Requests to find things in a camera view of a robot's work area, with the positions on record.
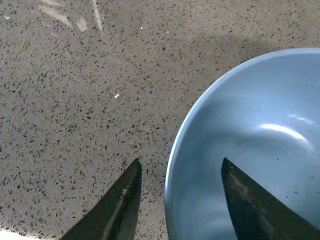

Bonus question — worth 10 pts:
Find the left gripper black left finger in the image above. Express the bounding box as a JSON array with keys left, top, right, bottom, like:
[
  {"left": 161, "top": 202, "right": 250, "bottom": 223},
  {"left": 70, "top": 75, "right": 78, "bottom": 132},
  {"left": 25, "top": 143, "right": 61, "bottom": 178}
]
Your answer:
[{"left": 61, "top": 158, "right": 142, "bottom": 240}]

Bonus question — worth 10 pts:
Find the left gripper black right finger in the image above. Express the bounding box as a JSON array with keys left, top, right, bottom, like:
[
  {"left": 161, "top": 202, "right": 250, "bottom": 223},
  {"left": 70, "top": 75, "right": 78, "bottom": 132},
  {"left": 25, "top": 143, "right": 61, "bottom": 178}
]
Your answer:
[{"left": 221, "top": 158, "right": 320, "bottom": 240}]

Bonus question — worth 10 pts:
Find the blue bowl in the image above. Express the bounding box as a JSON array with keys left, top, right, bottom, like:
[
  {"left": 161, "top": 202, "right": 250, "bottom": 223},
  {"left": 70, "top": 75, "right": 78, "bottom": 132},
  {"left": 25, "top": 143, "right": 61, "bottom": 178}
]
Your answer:
[{"left": 164, "top": 48, "right": 320, "bottom": 240}]

